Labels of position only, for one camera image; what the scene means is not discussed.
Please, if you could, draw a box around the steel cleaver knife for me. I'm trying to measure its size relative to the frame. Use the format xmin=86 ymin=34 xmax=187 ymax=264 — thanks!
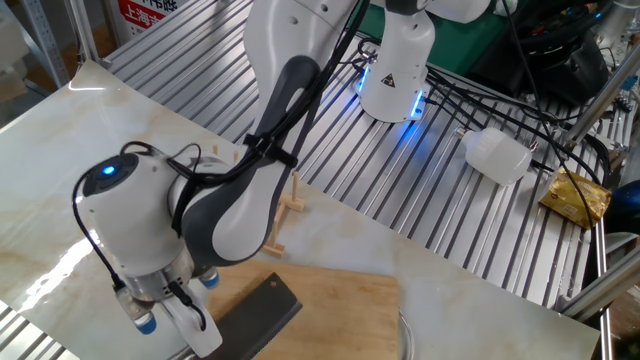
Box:
xmin=172 ymin=272 xmax=304 ymax=360

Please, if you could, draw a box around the black steering wheel controller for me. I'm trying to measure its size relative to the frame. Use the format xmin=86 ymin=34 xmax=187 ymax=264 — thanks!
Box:
xmin=469 ymin=0 xmax=611 ymax=106

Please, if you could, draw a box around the silver flange bracket blue cap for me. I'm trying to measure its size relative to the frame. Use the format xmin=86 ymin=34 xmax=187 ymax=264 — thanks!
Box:
xmin=197 ymin=267 xmax=221 ymax=291

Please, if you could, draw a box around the perforated grey shelf upright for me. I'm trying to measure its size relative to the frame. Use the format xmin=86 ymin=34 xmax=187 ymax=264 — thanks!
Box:
xmin=19 ymin=0 xmax=71 ymax=89

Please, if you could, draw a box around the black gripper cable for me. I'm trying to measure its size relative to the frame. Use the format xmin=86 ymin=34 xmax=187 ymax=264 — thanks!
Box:
xmin=167 ymin=280 xmax=209 ymax=332

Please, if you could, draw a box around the thick black looped cable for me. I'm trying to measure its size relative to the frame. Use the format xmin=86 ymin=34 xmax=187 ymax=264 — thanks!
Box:
xmin=562 ymin=124 xmax=615 ymax=189

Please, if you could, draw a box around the gold foil packet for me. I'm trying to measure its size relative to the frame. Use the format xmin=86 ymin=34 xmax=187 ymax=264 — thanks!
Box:
xmin=538 ymin=167 xmax=613 ymax=231

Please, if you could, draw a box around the red sign white text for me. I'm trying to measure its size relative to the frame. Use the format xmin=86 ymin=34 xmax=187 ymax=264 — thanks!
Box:
xmin=117 ymin=0 xmax=174 ymax=36

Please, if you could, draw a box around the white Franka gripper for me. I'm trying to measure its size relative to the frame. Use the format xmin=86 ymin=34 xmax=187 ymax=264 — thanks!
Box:
xmin=159 ymin=284 xmax=224 ymax=359

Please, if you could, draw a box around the wooden cutting board metal handle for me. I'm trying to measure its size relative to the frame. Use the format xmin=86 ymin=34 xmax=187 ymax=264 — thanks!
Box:
xmin=207 ymin=259 xmax=416 ymax=360

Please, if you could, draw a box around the slim metal post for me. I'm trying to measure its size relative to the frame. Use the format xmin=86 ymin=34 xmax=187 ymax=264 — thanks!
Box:
xmin=67 ymin=0 xmax=101 ymax=64

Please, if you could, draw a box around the green mat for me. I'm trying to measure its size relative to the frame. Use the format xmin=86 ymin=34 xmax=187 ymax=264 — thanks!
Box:
xmin=357 ymin=2 xmax=504 ymax=76

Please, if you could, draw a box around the white LED bulb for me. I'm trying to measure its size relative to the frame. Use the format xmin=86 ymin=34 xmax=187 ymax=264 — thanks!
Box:
xmin=453 ymin=126 xmax=534 ymax=187

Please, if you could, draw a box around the dark blue round object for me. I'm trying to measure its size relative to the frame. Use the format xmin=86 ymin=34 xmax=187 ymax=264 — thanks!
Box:
xmin=602 ymin=179 xmax=640 ymax=236

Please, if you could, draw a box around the wooden peg rack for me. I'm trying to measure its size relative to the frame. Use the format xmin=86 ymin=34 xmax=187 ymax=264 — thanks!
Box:
xmin=212 ymin=144 xmax=307 ymax=259

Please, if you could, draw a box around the aluminium frame profile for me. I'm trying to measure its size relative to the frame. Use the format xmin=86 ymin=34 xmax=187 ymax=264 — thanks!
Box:
xmin=557 ymin=259 xmax=640 ymax=321

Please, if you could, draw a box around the slanted aluminium frame post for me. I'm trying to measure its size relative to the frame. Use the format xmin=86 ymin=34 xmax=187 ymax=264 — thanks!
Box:
xmin=562 ymin=44 xmax=640 ymax=149

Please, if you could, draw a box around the white foam box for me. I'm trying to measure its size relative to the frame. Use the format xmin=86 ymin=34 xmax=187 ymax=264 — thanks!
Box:
xmin=0 ymin=12 xmax=29 ymax=76

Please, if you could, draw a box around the black camera cable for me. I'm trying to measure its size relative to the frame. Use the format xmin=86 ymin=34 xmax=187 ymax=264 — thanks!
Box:
xmin=71 ymin=141 xmax=206 ymax=294

